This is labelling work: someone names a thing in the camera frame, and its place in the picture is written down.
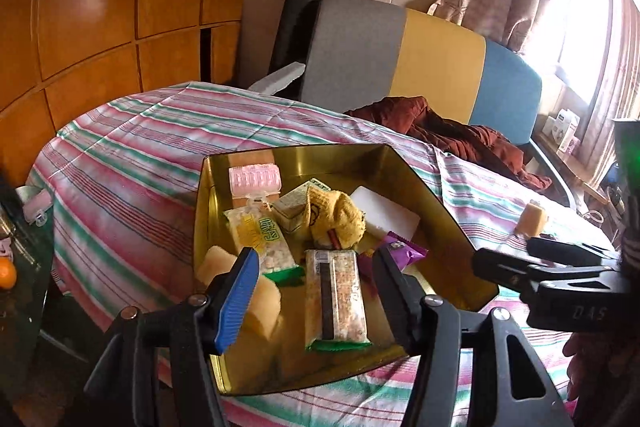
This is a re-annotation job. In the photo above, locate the gold tin box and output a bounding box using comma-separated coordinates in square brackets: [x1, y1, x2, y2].
[192, 143, 500, 395]

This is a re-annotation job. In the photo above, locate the person's right hand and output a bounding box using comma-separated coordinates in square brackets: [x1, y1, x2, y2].
[562, 332, 601, 410]

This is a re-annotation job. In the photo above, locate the white foam strip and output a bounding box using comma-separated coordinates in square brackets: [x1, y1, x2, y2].
[247, 62, 306, 95]

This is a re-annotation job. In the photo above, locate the window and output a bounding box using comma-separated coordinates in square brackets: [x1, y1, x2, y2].
[525, 0, 616, 108]

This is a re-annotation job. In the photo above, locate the yellow sponge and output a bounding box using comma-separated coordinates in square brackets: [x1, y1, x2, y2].
[195, 246, 239, 286]
[515, 202, 550, 238]

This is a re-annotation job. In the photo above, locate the white foam block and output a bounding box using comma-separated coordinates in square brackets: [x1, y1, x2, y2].
[347, 186, 422, 242]

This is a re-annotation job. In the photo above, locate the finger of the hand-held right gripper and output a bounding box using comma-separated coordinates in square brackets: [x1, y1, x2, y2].
[472, 248, 601, 295]
[526, 237, 621, 264]

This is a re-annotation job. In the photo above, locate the yellow green candy packet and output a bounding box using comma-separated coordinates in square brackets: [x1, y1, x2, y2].
[223, 202, 306, 288]

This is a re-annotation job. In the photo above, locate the wooden desk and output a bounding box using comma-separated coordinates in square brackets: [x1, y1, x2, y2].
[532, 134, 611, 202]

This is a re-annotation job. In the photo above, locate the small cream carton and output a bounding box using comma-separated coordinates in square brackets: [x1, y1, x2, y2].
[272, 178, 326, 233]

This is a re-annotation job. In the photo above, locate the yellow knitted sock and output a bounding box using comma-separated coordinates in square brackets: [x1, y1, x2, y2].
[306, 186, 368, 250]

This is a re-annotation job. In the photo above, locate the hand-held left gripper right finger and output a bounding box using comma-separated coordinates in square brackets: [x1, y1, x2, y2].
[372, 247, 573, 427]

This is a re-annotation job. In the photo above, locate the clear rice bar packet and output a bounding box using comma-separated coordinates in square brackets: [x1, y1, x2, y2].
[304, 248, 373, 352]

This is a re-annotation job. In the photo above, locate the glass side table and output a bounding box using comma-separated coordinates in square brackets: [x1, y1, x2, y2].
[0, 184, 57, 358]

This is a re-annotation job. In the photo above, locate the purple snack packet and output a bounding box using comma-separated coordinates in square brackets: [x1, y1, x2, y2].
[360, 231, 430, 278]

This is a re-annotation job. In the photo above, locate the rust brown jacket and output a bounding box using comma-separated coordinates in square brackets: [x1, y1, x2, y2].
[345, 96, 553, 192]

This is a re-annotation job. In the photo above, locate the striped pink green bedsheet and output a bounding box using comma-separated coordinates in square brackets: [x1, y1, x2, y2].
[25, 81, 621, 427]

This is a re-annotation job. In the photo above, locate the white plastic clip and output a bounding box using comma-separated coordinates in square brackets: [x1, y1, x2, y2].
[20, 192, 53, 226]

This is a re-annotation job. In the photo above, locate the pink wafer packet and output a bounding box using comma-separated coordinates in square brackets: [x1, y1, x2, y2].
[229, 163, 285, 210]

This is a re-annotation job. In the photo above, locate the yellow sponge cake piece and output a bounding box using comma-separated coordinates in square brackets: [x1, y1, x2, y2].
[245, 279, 284, 340]

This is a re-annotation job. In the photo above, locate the orange fruit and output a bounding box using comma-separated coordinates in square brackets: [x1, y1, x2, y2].
[0, 257, 18, 290]

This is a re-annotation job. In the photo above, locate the grey yellow blue sofa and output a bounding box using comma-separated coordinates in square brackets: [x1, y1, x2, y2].
[300, 0, 576, 208]

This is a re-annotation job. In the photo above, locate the black rolled mat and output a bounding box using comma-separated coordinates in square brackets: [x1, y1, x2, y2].
[270, 0, 326, 75]

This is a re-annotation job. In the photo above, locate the tall white box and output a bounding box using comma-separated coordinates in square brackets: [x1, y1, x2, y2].
[554, 108, 581, 150]

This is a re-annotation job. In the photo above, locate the striped beige curtain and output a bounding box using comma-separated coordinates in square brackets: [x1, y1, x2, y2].
[585, 0, 640, 128]

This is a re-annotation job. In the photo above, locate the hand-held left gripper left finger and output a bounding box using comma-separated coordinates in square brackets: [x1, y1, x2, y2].
[84, 247, 261, 427]

